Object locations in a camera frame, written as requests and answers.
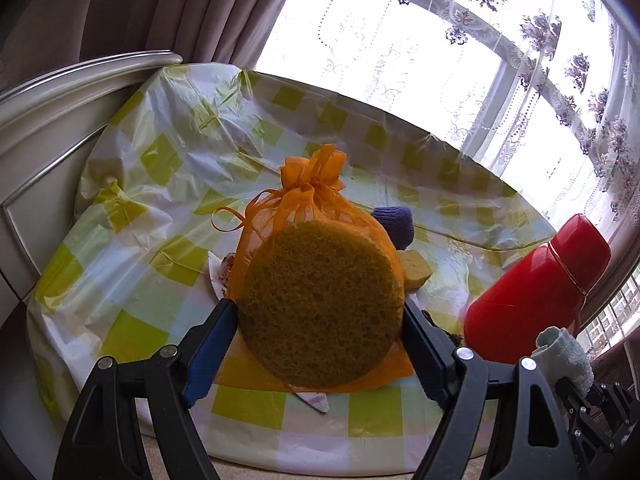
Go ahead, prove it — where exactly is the light blue towel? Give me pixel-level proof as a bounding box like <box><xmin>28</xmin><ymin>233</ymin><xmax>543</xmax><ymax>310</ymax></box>
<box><xmin>531</xmin><ymin>326</ymin><xmax>595</xmax><ymax>397</ymax></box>

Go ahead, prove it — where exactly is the sheer embroidered curtain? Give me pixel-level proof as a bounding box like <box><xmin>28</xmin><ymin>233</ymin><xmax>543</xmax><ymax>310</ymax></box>
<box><xmin>252</xmin><ymin>0</ymin><xmax>640</xmax><ymax>281</ymax></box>

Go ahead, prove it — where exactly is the round orange sponge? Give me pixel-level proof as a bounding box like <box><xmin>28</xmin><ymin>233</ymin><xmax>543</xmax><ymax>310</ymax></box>
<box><xmin>237</xmin><ymin>218</ymin><xmax>406</xmax><ymax>393</ymax></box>

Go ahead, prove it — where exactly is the purple knit hat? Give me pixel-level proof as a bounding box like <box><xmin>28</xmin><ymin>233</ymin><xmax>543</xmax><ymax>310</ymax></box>
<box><xmin>371</xmin><ymin>206</ymin><xmax>416</xmax><ymax>251</ymax></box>

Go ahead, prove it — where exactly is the mauve patterned curtain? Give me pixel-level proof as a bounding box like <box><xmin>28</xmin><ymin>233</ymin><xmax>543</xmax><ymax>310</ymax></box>
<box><xmin>0</xmin><ymin>0</ymin><xmax>306</xmax><ymax>93</ymax></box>

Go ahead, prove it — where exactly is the yellow rectangular sponge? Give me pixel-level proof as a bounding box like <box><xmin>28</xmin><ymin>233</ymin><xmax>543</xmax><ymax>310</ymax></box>
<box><xmin>397</xmin><ymin>250</ymin><xmax>433</xmax><ymax>291</ymax></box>

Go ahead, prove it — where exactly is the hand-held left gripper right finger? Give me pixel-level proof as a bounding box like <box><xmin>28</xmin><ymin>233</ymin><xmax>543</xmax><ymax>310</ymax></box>
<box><xmin>402</xmin><ymin>300</ymin><xmax>581</xmax><ymax>480</ymax></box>

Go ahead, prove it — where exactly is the red thermos bottle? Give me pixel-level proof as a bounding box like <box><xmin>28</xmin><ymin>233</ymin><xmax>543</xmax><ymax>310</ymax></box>
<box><xmin>463</xmin><ymin>213</ymin><xmax>612</xmax><ymax>365</ymax></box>

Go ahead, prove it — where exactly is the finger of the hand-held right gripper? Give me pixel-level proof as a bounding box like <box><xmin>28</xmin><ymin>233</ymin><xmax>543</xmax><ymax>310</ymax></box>
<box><xmin>554</xmin><ymin>376</ymin><xmax>618</xmax><ymax>480</ymax></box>
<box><xmin>592</xmin><ymin>382</ymin><xmax>640</xmax><ymax>441</ymax></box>

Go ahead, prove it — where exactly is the yellow checkered plastic tablecloth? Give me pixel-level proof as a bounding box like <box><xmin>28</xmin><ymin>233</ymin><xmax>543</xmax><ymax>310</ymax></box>
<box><xmin>25</xmin><ymin>62</ymin><xmax>558</xmax><ymax>478</ymax></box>

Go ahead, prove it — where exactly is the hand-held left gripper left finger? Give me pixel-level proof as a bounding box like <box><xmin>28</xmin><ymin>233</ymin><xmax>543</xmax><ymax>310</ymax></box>
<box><xmin>52</xmin><ymin>299</ymin><xmax>240</xmax><ymax>480</ymax></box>

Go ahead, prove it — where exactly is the orange organza bag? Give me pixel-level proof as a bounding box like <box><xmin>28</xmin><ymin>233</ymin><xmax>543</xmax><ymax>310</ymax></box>
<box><xmin>211</xmin><ymin>143</ymin><xmax>416</xmax><ymax>395</ymax></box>

